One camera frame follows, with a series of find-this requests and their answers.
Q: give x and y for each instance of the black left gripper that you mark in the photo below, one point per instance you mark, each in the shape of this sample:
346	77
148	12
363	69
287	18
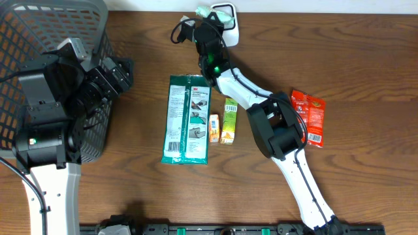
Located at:
103	74

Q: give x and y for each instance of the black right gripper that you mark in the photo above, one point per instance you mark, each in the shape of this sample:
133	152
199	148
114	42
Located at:
215	21

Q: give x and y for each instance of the light green tissue pack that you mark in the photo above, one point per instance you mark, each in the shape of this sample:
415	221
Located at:
208	12

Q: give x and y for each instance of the orange juice carton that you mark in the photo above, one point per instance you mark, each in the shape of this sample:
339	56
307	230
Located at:
214	132

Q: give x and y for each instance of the green juice carton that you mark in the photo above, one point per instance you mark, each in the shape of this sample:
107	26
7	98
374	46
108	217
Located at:
229	121

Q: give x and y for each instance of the green white snack bag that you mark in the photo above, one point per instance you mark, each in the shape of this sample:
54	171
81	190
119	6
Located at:
186	131

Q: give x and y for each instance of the red snack bag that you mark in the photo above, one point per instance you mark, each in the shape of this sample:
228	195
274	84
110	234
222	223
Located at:
312	111

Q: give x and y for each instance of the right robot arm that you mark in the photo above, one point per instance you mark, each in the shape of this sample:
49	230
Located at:
278	130

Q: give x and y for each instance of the white barcode scanner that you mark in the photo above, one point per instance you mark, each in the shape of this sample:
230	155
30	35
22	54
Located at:
231	30

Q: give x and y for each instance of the grey plastic laundry basket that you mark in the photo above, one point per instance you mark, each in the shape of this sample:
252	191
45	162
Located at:
29	28

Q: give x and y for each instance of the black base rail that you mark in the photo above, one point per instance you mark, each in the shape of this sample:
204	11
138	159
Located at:
122	224

